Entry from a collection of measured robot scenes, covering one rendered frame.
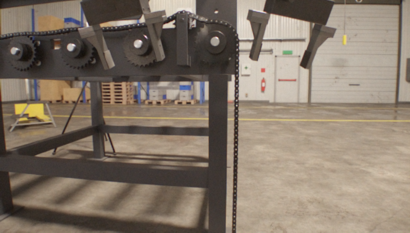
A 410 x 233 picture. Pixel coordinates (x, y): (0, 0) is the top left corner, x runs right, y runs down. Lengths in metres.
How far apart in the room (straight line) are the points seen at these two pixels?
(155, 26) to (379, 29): 12.06
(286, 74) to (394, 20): 5.54
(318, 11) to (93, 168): 1.03
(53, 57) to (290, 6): 1.01
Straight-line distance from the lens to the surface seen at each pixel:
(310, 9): 0.49
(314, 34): 0.54
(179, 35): 0.81
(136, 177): 1.00
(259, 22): 0.46
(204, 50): 0.81
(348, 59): 11.35
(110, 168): 1.04
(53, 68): 1.17
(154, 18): 0.46
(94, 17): 0.51
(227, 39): 0.81
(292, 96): 10.27
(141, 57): 0.87
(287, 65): 10.25
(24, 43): 1.23
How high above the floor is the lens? 0.69
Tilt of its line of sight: 5 degrees down
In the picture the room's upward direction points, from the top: straight up
